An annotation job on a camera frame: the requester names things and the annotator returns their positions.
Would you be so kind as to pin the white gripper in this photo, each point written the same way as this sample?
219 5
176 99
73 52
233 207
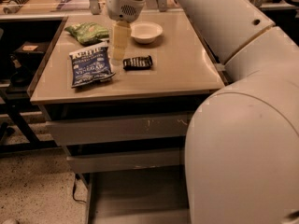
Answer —
121 6

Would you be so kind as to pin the blue Kettle chip bag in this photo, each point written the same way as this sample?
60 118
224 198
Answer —
90 64

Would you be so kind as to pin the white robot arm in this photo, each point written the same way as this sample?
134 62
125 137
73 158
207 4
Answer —
242 144

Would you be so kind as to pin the green chip bag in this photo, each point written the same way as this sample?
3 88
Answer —
88 33

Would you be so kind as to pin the grey drawer cabinet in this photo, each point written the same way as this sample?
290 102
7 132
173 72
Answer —
181 78

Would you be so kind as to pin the grey top drawer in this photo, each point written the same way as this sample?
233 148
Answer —
116 129

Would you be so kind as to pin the grey drawer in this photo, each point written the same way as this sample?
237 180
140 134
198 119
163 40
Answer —
116 129
141 196
131 160

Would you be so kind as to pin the grey middle drawer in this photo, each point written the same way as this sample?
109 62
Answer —
131 160

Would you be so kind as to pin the grey bottom drawer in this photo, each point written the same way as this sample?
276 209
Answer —
141 196

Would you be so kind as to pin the white bowl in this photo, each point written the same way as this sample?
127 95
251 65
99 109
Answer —
145 32

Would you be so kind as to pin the black striped snack bar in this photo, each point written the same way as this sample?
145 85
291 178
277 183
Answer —
137 63

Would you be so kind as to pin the black box on shelf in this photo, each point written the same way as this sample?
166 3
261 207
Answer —
31 53

